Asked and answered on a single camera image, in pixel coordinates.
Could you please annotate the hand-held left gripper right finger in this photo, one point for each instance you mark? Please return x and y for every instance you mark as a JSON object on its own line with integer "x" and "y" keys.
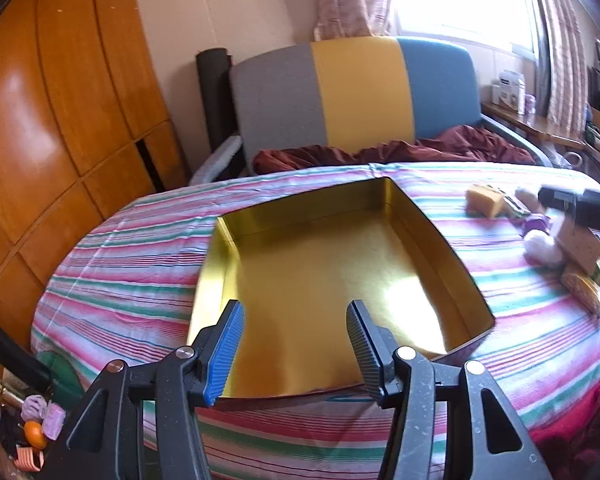
{"x": 367, "y": 355}

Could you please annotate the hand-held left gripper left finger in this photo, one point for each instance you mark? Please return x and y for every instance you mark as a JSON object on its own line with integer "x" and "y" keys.
{"x": 225, "y": 355}

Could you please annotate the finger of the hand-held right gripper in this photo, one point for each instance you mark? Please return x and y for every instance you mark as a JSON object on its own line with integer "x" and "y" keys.
{"x": 590, "y": 207}

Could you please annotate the beige carton box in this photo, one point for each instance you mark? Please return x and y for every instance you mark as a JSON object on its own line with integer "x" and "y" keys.
{"x": 580, "y": 250}

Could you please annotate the purple snack packet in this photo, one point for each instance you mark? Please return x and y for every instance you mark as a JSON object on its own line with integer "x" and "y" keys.
{"x": 536, "y": 223}

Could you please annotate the plastic white balls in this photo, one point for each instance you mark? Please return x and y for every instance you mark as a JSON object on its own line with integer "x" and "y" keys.
{"x": 542, "y": 250}

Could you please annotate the yellow snack packet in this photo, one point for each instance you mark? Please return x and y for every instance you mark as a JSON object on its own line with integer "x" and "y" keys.
{"x": 585, "y": 291}

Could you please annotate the large yellow sponge block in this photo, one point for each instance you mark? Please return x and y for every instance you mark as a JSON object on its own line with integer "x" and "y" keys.
{"x": 484, "y": 201}

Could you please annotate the gold tin box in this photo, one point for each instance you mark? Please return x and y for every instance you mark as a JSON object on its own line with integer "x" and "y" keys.
{"x": 305, "y": 260}

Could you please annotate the wooden desk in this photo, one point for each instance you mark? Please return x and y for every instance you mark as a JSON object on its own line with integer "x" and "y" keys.
{"x": 530, "y": 127}

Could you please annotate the purple cup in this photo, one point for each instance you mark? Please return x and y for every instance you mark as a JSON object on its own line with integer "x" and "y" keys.
{"x": 530, "y": 104}

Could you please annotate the striped cloth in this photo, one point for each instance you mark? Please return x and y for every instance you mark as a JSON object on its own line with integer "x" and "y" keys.
{"x": 130, "y": 260}

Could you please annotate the white box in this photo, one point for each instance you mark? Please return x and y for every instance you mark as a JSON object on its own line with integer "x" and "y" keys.
{"x": 511, "y": 91}

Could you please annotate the pink patterned curtain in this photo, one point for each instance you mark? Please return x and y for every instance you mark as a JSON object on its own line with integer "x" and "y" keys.
{"x": 350, "y": 0}
{"x": 560, "y": 60}

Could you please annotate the green object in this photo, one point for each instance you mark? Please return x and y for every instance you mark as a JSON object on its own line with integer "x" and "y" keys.
{"x": 62, "y": 375}

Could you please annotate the maroon blanket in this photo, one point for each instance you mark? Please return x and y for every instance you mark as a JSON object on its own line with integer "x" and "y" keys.
{"x": 430, "y": 147}

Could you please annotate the orange fruit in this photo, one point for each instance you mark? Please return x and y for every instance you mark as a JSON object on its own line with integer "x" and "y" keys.
{"x": 36, "y": 435}

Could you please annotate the black pole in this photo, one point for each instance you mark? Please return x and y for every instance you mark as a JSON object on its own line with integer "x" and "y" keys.
{"x": 10, "y": 345}

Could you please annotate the gold lipstick tube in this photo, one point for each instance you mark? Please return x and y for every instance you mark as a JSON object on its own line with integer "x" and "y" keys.
{"x": 7, "y": 394}

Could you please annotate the orange hair clip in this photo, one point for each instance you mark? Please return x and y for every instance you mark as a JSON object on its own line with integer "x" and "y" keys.
{"x": 29, "y": 460}

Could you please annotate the red quilt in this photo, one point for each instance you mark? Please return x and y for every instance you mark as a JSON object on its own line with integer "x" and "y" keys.
{"x": 575, "y": 435}

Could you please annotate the window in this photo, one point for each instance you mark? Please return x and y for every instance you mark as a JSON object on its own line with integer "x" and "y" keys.
{"x": 455, "y": 0}

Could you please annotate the grey yellow blue chair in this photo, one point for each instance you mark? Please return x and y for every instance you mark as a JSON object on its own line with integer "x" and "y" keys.
{"x": 360, "y": 90}

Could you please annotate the black rolled mat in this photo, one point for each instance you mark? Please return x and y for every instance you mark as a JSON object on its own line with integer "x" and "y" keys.
{"x": 212, "y": 90}

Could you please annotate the wooden wardrobe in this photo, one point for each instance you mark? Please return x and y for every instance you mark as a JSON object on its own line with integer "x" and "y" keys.
{"x": 55, "y": 85}

